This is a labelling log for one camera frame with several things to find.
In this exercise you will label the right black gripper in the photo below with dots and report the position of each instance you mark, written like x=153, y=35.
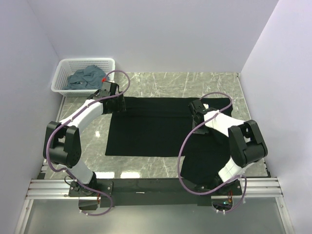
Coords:
x=202, y=131

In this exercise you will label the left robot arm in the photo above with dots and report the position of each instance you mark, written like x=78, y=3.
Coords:
x=62, y=144

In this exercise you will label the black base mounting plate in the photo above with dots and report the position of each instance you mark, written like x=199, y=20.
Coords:
x=148, y=191

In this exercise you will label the black t shirt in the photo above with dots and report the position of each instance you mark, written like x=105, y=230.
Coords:
x=157, y=126

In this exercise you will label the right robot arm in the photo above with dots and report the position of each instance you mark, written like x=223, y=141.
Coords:
x=243, y=140

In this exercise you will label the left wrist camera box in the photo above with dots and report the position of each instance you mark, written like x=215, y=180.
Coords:
x=107, y=80

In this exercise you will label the aluminium rail frame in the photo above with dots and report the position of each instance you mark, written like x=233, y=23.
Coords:
x=49, y=210

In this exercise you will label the grey blue t shirt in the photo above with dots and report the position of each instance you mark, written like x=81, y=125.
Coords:
x=88, y=78

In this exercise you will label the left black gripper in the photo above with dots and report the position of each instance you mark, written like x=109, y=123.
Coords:
x=120, y=106

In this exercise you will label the white plastic laundry basket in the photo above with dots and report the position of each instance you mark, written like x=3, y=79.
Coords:
x=69, y=66

